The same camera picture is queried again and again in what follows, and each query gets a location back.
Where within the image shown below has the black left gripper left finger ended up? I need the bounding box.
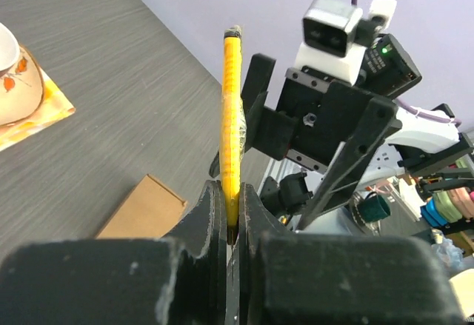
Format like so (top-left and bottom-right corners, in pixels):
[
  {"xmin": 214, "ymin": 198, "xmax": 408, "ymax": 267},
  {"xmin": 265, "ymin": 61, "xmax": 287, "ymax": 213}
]
[{"xmin": 1, "ymin": 181, "xmax": 227, "ymax": 324}]

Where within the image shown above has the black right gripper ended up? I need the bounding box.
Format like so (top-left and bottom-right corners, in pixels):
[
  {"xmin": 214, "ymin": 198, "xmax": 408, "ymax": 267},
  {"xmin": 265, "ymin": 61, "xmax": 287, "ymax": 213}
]
[{"xmin": 209, "ymin": 53, "xmax": 403, "ymax": 232}]

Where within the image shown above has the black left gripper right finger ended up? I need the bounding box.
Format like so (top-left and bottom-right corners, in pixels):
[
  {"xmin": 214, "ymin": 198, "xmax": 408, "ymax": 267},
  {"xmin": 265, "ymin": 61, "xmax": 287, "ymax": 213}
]
[{"xmin": 239, "ymin": 184, "xmax": 463, "ymax": 324}]

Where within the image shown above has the brown cardboard express box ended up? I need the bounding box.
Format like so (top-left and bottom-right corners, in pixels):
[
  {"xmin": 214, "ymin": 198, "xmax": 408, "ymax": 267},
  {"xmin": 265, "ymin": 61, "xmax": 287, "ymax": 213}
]
[{"xmin": 96, "ymin": 174, "xmax": 187, "ymax": 239}]

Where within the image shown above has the yellow utility knife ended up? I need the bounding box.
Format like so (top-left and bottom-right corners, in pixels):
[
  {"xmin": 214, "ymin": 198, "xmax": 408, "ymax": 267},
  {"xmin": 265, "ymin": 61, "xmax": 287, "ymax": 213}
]
[{"xmin": 219, "ymin": 25, "xmax": 246, "ymax": 245}]

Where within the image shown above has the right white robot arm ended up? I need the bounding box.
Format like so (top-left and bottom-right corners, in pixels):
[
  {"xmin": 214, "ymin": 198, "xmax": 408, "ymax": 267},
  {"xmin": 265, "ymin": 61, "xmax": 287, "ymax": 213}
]
[{"xmin": 210, "ymin": 27, "xmax": 461, "ymax": 231}]

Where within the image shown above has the green mug in background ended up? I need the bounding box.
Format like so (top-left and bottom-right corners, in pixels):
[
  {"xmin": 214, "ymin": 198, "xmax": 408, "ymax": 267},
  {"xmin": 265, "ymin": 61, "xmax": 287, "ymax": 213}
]
[{"xmin": 357, "ymin": 192, "xmax": 391, "ymax": 223}]

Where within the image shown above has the orange checkered cloth napkin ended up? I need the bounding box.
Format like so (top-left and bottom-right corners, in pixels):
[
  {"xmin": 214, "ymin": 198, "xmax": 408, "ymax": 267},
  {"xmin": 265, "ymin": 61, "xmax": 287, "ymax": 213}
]
[{"xmin": 1, "ymin": 68, "xmax": 76, "ymax": 151}]

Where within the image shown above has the beige floral saucer plate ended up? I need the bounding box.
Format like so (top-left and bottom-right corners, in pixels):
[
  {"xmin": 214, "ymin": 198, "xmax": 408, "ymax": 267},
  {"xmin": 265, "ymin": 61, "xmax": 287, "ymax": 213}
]
[{"xmin": 1, "ymin": 45, "xmax": 44, "ymax": 127}]

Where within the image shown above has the white ceramic tea cup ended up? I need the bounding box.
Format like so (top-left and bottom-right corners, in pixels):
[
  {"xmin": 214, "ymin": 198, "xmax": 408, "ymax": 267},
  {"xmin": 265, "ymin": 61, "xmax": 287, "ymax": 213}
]
[{"xmin": 0, "ymin": 23, "xmax": 20, "ymax": 76}]

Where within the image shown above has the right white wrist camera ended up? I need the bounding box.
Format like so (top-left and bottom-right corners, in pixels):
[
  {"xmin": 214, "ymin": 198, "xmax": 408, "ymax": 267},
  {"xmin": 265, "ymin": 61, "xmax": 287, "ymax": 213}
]
[{"xmin": 293, "ymin": 0, "xmax": 397, "ymax": 85}]

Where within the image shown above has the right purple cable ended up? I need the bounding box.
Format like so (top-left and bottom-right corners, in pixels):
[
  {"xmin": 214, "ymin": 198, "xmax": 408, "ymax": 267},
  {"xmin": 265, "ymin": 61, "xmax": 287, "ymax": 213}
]
[{"xmin": 350, "ymin": 0, "xmax": 464, "ymax": 125}]

